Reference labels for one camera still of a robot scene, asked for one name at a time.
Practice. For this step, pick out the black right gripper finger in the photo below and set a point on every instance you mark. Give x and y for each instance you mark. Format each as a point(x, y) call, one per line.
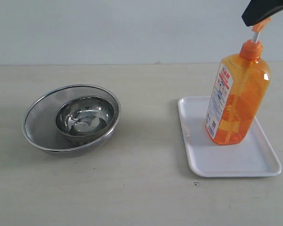
point(259, 10)

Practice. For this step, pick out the orange dish soap pump bottle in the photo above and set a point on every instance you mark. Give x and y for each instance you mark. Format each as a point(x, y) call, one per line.
point(240, 85)

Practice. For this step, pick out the small stainless steel bowl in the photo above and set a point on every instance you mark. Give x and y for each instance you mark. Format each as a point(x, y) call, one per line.
point(85, 119)

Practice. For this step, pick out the white plastic tray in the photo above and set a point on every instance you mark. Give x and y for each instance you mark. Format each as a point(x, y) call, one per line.
point(253, 157)

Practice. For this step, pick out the steel mesh colander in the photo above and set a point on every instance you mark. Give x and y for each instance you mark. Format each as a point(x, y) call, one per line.
point(39, 127)

